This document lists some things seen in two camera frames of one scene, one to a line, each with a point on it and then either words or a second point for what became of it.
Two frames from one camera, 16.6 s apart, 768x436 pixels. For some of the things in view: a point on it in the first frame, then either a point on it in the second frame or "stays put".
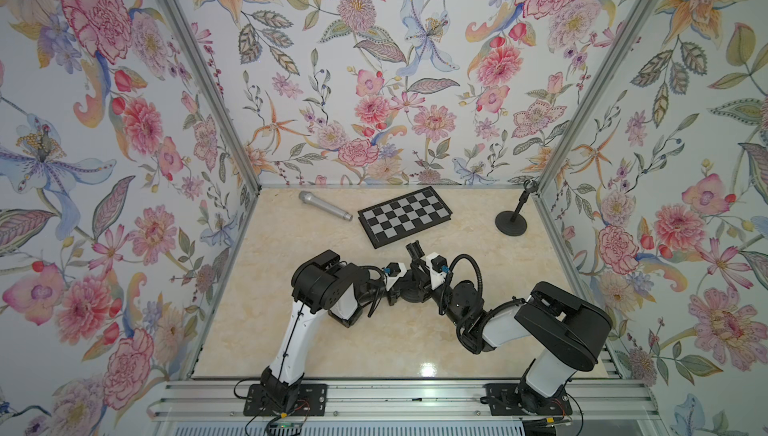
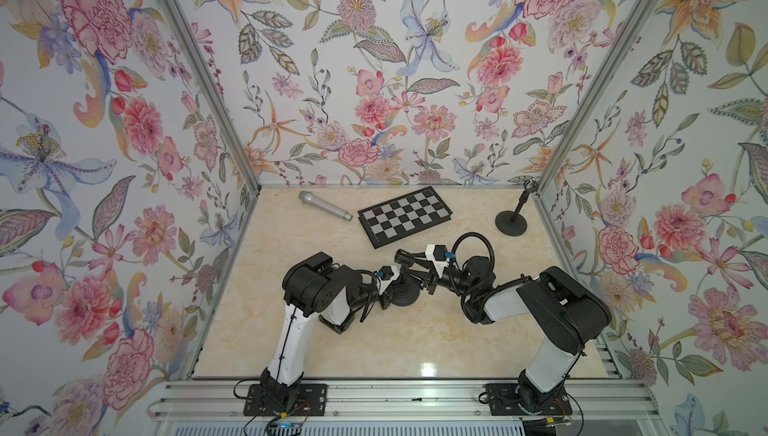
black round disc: [411, 288] stays put
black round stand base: [510, 228] stays put
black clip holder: [415, 249] → [404, 258]
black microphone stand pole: [523, 198] stays put
